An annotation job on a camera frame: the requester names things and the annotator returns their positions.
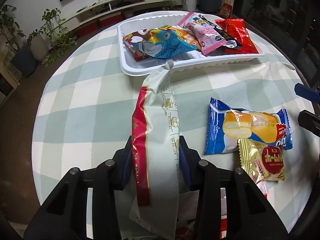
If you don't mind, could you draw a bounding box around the white red long snack bag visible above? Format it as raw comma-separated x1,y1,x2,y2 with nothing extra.
130,61,180,239

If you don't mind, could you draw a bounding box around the blue cake snack packet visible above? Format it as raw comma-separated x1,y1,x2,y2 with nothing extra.
204,98,293,155

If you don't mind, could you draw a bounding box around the gold biscuit packet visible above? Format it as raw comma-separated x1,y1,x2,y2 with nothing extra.
238,138,285,184

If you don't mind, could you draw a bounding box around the pink cartoon snack packet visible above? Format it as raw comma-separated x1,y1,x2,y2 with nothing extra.
178,11,227,55

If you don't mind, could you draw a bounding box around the orange snack packet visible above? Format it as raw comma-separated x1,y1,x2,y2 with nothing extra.
162,25,201,51

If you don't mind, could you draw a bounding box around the pale pink snack packet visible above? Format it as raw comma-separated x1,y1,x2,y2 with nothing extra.
177,190,199,221

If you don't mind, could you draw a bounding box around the checkered tablecloth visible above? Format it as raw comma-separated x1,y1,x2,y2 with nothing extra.
24,12,319,239

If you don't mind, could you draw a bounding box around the black snack packet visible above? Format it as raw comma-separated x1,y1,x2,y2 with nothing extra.
199,14,242,49

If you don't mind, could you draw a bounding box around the blue fish snack bag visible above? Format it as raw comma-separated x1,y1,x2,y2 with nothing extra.
123,27,196,62

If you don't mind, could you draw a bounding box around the red storage box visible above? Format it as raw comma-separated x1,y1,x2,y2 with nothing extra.
75,21,99,37
99,12,123,27

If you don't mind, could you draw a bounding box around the potted plant white pot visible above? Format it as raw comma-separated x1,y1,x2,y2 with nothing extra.
27,8,77,66

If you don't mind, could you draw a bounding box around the white tv cabinet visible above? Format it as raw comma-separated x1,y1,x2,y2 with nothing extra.
61,0,179,30

